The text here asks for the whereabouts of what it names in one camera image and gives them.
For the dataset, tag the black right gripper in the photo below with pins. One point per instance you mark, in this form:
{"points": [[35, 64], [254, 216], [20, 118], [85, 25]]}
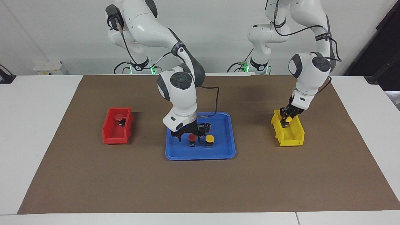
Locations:
{"points": [[187, 129]]}

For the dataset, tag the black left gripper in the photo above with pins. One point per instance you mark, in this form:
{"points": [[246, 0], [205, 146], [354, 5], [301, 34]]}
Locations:
{"points": [[292, 111]]}

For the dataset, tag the yellow push button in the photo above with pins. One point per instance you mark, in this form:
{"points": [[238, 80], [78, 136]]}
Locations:
{"points": [[209, 138], [289, 119]]}

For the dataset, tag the red push button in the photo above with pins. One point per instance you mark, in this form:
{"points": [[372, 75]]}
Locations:
{"points": [[192, 137], [119, 117]]}

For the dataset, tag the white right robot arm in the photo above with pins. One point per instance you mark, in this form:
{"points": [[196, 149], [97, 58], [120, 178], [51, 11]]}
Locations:
{"points": [[181, 93]]}

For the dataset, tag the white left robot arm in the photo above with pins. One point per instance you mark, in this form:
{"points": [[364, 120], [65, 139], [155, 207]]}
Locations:
{"points": [[309, 72]]}

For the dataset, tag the black cylindrical button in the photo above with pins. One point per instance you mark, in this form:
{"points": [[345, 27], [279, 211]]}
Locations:
{"points": [[208, 127]]}

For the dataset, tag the yellow plastic bin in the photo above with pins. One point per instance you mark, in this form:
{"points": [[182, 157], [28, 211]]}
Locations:
{"points": [[292, 139]]}

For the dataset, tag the blue plastic tray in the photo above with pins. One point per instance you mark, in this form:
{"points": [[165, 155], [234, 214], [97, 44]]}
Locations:
{"points": [[218, 153]]}

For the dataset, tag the brown paper mat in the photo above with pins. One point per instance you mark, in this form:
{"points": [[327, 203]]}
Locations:
{"points": [[200, 187]]}

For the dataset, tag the red plastic bin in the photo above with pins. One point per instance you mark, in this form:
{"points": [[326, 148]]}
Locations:
{"points": [[115, 136]]}

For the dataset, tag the black stand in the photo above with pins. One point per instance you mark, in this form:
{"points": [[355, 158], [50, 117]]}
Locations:
{"points": [[375, 79]]}

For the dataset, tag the white box with yellow label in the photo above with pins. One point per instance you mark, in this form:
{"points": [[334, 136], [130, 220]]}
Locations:
{"points": [[47, 67]]}

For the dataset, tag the black clamp mount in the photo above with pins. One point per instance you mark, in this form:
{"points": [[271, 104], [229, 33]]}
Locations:
{"points": [[6, 78]]}

